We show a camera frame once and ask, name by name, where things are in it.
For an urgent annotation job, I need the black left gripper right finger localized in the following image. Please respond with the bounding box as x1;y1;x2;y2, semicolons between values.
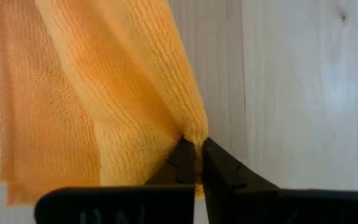
201;137;358;224

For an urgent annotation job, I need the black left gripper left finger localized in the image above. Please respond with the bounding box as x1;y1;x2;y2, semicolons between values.
34;136;198;224

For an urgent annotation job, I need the orange microfiber towel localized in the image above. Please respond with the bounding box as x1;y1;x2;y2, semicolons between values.
0;0;209;207

